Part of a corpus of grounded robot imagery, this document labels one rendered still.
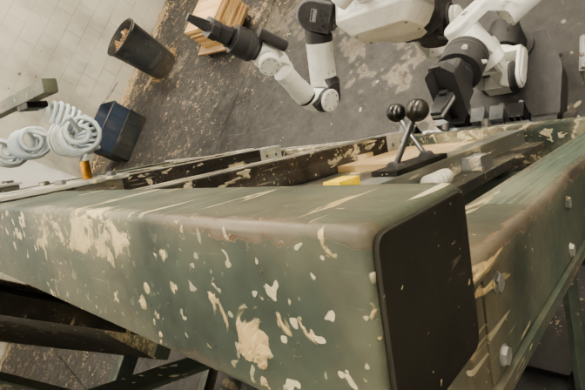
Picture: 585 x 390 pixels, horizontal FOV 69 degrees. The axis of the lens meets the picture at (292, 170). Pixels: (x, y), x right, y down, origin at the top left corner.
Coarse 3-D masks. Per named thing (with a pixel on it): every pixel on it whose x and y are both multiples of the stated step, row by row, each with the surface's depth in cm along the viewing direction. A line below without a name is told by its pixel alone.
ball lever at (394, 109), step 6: (390, 108) 83; (396, 108) 83; (402, 108) 83; (390, 114) 83; (396, 114) 83; (402, 114) 83; (390, 120) 84; (396, 120) 84; (402, 120) 83; (402, 126) 84; (414, 138) 82; (414, 144) 83; (420, 144) 82; (420, 150) 82; (420, 156) 81; (426, 156) 80
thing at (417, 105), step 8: (408, 104) 68; (416, 104) 67; (424, 104) 67; (408, 112) 68; (416, 112) 67; (424, 112) 67; (416, 120) 68; (408, 128) 70; (408, 136) 70; (400, 144) 71; (400, 152) 71; (400, 160) 72
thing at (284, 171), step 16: (48, 112) 68; (64, 112) 69; (80, 112) 71; (352, 144) 123; (368, 144) 129; (384, 144) 136; (272, 160) 101; (288, 160) 103; (304, 160) 107; (320, 160) 112; (336, 160) 117; (352, 160) 123; (96, 176) 76; (112, 176) 70; (128, 176) 72; (192, 176) 90; (208, 176) 86; (224, 176) 89; (240, 176) 92; (256, 176) 95; (272, 176) 99; (288, 176) 103; (304, 176) 107; (320, 176) 112; (16, 192) 66; (32, 192) 61; (48, 192) 63
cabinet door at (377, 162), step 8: (440, 144) 137; (448, 144) 133; (456, 144) 129; (464, 144) 127; (392, 152) 132; (408, 152) 128; (416, 152) 124; (440, 152) 115; (360, 160) 123; (368, 160) 120; (376, 160) 119; (384, 160) 116; (392, 160) 111; (344, 168) 115; (352, 168) 114; (360, 168) 112; (368, 168) 110; (376, 168) 109
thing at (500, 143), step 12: (504, 132) 119; (516, 132) 116; (468, 144) 103; (480, 144) 99; (492, 144) 102; (504, 144) 108; (516, 144) 116; (456, 156) 86; (420, 168) 75; (432, 168) 78; (444, 168) 82; (456, 168) 86; (372, 180) 69; (384, 180) 67; (396, 180) 68; (408, 180) 71
